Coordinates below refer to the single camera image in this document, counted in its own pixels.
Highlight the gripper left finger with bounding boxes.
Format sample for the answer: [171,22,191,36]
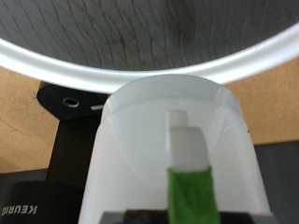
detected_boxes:
[100,210,169,224]

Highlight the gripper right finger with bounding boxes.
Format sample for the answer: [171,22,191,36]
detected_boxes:
[218,212,276,224]

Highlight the white mug green taped handle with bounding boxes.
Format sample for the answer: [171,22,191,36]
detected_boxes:
[78,74,273,224]

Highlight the white two-tier turntable shelf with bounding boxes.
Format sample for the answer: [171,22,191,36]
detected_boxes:
[0,0,299,95]

